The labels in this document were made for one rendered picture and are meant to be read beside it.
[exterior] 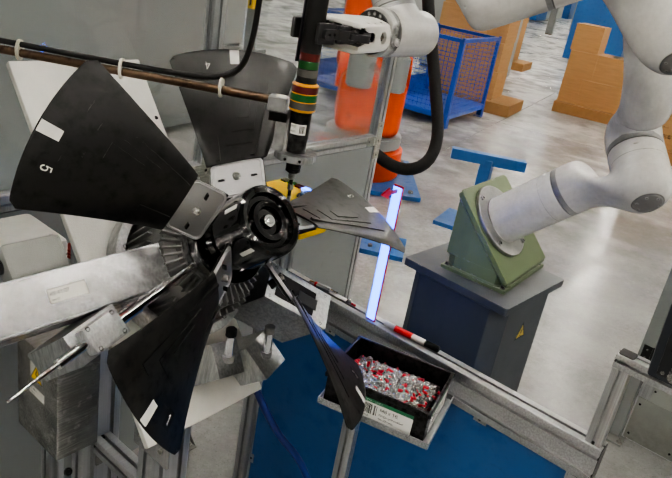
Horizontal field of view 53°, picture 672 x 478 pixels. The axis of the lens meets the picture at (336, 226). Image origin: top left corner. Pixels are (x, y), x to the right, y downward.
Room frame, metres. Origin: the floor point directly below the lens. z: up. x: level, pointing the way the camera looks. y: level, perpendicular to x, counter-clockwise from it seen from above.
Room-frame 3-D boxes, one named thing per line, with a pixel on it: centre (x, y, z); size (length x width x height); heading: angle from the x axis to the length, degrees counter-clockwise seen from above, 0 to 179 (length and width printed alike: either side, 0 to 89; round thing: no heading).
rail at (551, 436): (1.31, -0.20, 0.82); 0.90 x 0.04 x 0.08; 54
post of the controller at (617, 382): (1.06, -0.55, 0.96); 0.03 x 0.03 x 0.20; 54
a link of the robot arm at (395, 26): (1.22, -0.01, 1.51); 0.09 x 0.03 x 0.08; 54
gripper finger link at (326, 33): (1.07, 0.05, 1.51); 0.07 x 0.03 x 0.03; 144
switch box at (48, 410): (1.10, 0.49, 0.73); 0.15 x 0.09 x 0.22; 54
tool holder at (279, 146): (1.08, 0.10, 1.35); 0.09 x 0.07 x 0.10; 89
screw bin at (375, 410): (1.14, -0.16, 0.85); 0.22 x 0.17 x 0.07; 69
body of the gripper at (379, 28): (1.17, 0.03, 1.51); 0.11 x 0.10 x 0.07; 144
